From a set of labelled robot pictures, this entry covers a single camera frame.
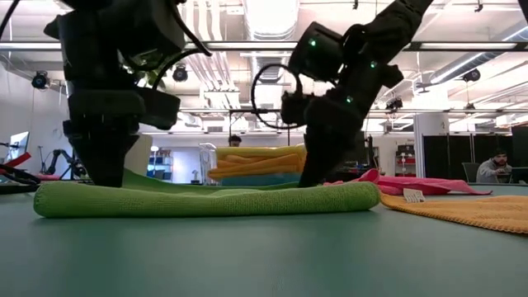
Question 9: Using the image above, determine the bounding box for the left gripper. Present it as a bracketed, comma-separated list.
[62, 80, 145, 187]

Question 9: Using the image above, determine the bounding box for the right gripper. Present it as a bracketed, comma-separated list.
[281, 57, 404, 187]

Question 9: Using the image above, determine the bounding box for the blue microfiber towel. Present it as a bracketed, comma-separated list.
[220, 172, 303, 186]

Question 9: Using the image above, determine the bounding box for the pink microfiber towel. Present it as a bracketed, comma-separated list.
[325, 167, 493, 196]

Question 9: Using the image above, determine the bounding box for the green microfiber towel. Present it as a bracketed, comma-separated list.
[33, 167, 381, 219]

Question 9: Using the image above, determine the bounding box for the shelf with blue bins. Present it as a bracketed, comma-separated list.
[147, 150, 174, 182]

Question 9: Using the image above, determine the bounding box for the shelf with red bins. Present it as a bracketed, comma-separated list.
[394, 144, 417, 179]

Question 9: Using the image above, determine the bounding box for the white computer monitor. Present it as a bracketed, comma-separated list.
[7, 130, 31, 162]

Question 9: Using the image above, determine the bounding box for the clear plastic bin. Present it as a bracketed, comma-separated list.
[199, 142, 309, 187]

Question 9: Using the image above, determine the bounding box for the white square column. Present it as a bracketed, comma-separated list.
[413, 113, 450, 182]

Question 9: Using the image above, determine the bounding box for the teal table mat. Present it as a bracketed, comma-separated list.
[0, 183, 528, 297]

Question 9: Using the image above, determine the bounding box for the dark office chair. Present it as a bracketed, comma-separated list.
[461, 162, 482, 183]

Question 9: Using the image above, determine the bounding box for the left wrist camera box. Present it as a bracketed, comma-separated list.
[138, 86, 182, 131]

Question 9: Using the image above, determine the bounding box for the black right camera cable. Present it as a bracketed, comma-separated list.
[250, 64, 304, 130]

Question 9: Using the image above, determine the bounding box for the black camera cable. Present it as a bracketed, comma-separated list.
[151, 0, 214, 91]
[250, 64, 304, 130]

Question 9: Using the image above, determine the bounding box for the black aluminium table frame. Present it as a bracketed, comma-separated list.
[0, 181, 42, 195]

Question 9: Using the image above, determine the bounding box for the black partition wall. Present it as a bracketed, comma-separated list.
[423, 125, 528, 182]

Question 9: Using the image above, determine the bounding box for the black left camera cable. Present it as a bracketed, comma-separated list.
[151, 0, 214, 91]

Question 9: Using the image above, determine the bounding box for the white ribbed ceiling duct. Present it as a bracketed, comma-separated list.
[243, 0, 300, 40]

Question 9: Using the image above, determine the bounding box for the grey round ceiling duct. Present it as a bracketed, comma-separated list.
[428, 22, 528, 86]

